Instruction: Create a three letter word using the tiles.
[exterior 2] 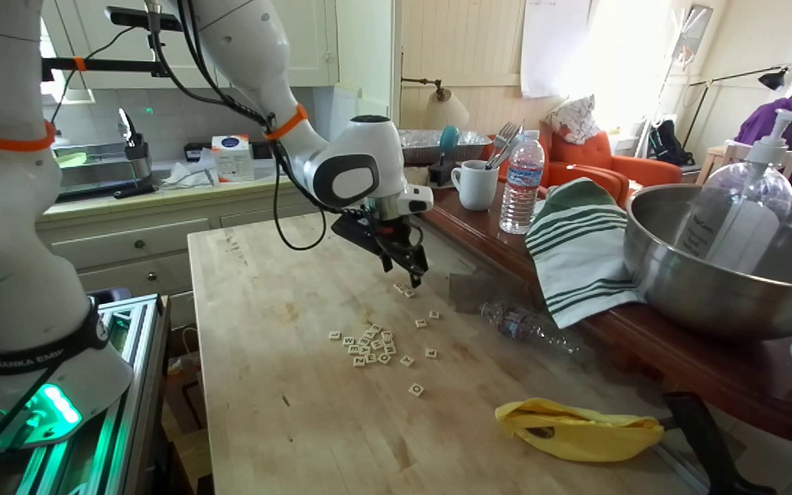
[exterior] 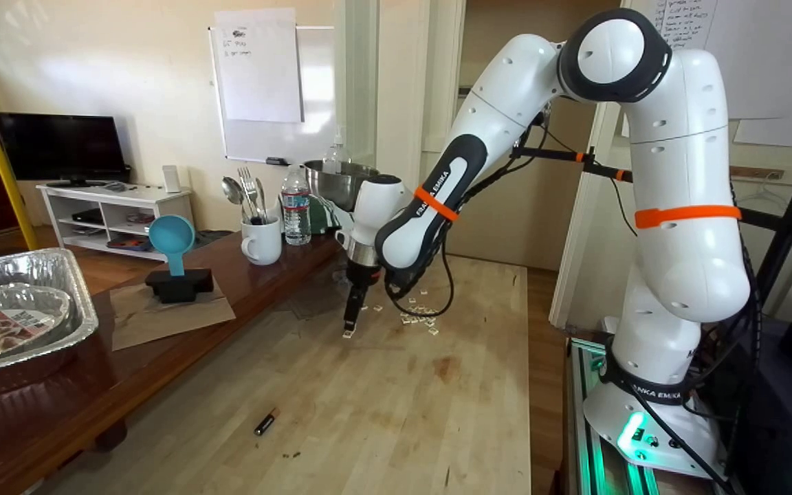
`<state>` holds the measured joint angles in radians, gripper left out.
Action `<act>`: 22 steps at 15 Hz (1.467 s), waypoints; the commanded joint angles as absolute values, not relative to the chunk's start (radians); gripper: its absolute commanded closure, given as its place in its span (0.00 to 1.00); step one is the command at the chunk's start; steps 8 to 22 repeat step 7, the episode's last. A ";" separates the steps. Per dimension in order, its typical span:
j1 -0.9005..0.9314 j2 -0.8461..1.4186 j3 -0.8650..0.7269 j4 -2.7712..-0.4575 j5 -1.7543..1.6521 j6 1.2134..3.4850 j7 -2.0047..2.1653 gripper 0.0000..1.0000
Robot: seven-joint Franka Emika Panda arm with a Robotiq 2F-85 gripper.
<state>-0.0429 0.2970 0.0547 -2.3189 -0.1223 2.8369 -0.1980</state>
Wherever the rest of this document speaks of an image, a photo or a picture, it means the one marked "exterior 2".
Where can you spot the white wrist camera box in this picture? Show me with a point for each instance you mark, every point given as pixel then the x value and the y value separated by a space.
pixel 419 200

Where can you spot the patterned cushion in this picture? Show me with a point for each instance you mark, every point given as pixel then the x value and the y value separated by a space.
pixel 576 116

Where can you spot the white wall cabinet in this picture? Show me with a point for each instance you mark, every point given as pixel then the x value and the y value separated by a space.
pixel 357 44

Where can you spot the cream letter tile S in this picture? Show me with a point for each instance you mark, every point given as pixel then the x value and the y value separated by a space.
pixel 430 352

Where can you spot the framed wall picture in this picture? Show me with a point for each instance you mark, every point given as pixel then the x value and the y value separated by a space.
pixel 694 32

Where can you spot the clear water bottle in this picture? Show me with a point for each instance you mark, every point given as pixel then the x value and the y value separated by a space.
pixel 519 189

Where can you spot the dark wooden counter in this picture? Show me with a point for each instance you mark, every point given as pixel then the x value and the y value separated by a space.
pixel 735 376

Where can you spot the large steel mixing bowl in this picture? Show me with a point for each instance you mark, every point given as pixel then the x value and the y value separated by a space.
pixel 727 292

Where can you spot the white wall paper sheet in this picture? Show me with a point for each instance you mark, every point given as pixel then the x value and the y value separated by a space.
pixel 551 44

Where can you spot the table lamp cream shade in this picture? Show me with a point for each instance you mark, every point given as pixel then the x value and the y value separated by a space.
pixel 448 108

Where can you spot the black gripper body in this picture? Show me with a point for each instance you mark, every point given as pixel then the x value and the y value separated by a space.
pixel 376 233

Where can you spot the black bag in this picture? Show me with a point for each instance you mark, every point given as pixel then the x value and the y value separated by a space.
pixel 668 143

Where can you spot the green striped white towel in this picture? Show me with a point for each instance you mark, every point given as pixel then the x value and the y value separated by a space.
pixel 578 256

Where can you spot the white ceramic mug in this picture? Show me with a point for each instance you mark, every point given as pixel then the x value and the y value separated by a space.
pixel 477 186

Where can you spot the cream letter tile W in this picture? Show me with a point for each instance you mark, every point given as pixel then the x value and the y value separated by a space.
pixel 345 348

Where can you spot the white container blue label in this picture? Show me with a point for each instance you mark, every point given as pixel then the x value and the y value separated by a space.
pixel 228 152

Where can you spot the clear plastic bag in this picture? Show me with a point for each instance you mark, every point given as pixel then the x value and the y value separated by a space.
pixel 529 329

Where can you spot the orange armchair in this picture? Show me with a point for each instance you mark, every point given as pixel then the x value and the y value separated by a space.
pixel 639 172

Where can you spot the glass baking tray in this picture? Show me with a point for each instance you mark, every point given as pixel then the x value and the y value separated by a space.
pixel 433 141

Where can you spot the black mounting bar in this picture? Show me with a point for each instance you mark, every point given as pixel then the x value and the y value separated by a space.
pixel 116 66

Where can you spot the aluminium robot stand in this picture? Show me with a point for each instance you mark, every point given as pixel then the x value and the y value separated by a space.
pixel 94 431

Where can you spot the flat brown paper piece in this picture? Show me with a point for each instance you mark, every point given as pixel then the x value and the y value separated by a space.
pixel 474 292

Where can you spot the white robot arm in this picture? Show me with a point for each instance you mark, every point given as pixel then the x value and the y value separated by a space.
pixel 12 230

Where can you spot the teal brush in holder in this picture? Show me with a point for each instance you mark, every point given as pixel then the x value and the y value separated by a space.
pixel 448 138

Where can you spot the black floor lamp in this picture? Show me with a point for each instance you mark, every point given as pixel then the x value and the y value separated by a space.
pixel 770 77

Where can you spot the white base cabinet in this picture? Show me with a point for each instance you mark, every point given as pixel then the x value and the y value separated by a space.
pixel 138 242

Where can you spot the cream letter tile E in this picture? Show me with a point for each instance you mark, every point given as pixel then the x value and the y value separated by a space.
pixel 372 336
pixel 376 356
pixel 357 350

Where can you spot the yellow banana shaped pouch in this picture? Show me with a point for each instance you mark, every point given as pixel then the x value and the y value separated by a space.
pixel 578 431

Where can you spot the clear pump sanitizer bottle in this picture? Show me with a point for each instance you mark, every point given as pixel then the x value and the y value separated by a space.
pixel 735 220

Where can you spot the dark kitchen faucet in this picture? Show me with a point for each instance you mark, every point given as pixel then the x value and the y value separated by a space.
pixel 134 147

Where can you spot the cream letter tile T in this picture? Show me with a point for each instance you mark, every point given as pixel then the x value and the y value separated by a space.
pixel 402 289

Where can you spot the person in purple shirt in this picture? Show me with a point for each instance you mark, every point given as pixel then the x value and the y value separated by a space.
pixel 789 127

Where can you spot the cream letter tile H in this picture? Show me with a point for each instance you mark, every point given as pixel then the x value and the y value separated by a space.
pixel 369 356

